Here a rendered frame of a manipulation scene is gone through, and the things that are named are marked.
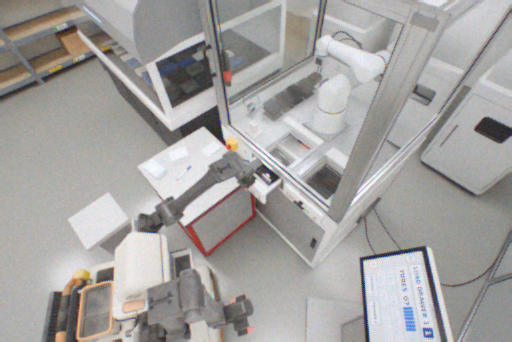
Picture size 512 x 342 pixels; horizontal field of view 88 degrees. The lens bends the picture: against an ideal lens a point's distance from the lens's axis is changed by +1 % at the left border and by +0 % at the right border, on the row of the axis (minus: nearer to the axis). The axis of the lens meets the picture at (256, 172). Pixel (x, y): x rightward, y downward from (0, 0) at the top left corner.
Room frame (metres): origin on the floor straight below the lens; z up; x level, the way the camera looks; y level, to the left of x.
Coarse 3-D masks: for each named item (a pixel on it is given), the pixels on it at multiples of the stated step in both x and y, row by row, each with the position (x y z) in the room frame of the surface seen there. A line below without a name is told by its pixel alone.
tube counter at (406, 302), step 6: (402, 300) 0.16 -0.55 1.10; (408, 300) 0.16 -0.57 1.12; (402, 306) 0.14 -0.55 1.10; (408, 306) 0.14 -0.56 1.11; (408, 312) 0.12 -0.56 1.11; (408, 318) 0.10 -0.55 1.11; (414, 318) 0.10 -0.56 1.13; (408, 324) 0.08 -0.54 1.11; (414, 324) 0.08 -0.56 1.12; (408, 330) 0.06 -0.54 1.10; (414, 330) 0.06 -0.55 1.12; (408, 336) 0.04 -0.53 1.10; (414, 336) 0.04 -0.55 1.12
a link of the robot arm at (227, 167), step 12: (228, 156) 0.62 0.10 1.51; (216, 168) 0.56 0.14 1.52; (228, 168) 0.57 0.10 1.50; (240, 168) 0.58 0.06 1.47; (204, 180) 0.55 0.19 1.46; (216, 180) 0.53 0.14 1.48; (192, 192) 0.53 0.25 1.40; (168, 204) 0.54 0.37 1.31; (180, 204) 0.52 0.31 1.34; (180, 216) 0.51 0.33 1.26
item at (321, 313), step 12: (312, 300) 0.35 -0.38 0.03; (324, 300) 0.34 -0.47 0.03; (312, 312) 0.27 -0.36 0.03; (324, 312) 0.26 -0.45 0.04; (336, 312) 0.26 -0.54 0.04; (348, 312) 0.25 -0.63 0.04; (360, 312) 0.25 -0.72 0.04; (312, 324) 0.19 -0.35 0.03; (324, 324) 0.18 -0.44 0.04; (336, 324) 0.18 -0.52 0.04; (348, 324) 0.16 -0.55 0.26; (360, 324) 0.13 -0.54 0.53; (312, 336) 0.11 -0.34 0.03; (324, 336) 0.11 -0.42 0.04; (336, 336) 0.10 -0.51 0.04; (348, 336) 0.09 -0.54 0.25; (360, 336) 0.08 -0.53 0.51
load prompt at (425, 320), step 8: (416, 264) 0.28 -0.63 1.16; (416, 272) 0.25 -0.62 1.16; (416, 280) 0.22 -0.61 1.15; (424, 280) 0.22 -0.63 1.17; (416, 288) 0.20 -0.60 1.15; (424, 288) 0.19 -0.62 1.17; (416, 296) 0.17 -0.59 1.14; (424, 296) 0.16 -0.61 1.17; (416, 304) 0.14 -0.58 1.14; (424, 304) 0.14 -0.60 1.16; (424, 312) 0.11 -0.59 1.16; (424, 320) 0.09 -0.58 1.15; (432, 320) 0.08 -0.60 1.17; (424, 328) 0.06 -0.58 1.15; (432, 328) 0.06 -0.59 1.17; (424, 336) 0.04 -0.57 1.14; (432, 336) 0.04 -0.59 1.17
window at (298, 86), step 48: (240, 0) 1.13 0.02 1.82; (288, 0) 0.94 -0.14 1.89; (336, 0) 0.80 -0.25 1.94; (240, 48) 1.15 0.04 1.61; (288, 48) 0.93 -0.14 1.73; (336, 48) 0.77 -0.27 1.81; (384, 48) 0.66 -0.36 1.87; (240, 96) 1.18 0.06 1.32; (288, 96) 0.91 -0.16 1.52; (336, 96) 0.74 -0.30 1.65; (288, 144) 0.89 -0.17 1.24; (336, 144) 0.70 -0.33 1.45
